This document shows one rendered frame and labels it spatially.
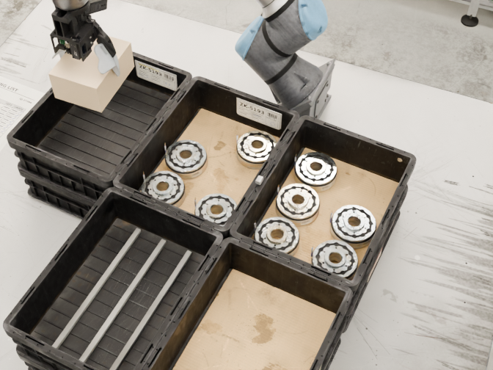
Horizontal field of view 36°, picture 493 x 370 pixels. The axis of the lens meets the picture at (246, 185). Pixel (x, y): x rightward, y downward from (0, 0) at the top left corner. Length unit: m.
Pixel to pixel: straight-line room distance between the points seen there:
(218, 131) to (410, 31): 1.78
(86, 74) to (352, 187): 0.68
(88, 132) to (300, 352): 0.80
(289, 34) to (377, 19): 1.68
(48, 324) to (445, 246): 0.97
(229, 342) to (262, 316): 0.09
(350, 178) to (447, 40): 1.78
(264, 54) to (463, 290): 0.78
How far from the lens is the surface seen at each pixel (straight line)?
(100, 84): 1.68
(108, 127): 1.99
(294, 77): 2.04
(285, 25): 1.94
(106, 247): 1.76
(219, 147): 1.91
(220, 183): 1.84
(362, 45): 3.46
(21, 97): 2.30
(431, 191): 2.05
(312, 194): 1.79
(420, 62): 3.43
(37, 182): 1.94
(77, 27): 1.63
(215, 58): 2.33
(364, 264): 1.61
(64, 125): 2.02
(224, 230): 1.64
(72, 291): 1.72
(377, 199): 1.84
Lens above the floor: 2.29
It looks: 52 degrees down
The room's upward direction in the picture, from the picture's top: 1 degrees clockwise
